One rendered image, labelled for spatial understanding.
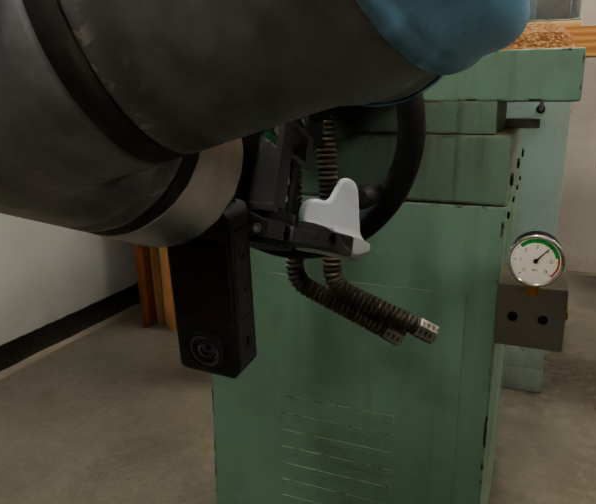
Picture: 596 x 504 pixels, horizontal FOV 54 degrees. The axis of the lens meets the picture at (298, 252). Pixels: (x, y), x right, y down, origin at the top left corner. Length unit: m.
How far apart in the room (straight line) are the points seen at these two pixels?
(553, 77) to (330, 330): 0.45
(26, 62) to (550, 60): 0.67
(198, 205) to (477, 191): 0.56
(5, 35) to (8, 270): 1.91
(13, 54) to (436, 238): 0.68
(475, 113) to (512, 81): 0.06
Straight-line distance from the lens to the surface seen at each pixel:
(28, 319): 2.17
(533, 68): 0.78
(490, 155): 0.78
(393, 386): 0.89
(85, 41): 0.17
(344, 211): 0.44
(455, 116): 0.79
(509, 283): 0.78
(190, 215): 0.28
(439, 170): 0.79
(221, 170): 0.28
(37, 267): 2.16
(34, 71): 0.18
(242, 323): 0.36
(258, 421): 1.00
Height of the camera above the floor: 0.84
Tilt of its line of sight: 14 degrees down
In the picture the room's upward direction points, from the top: straight up
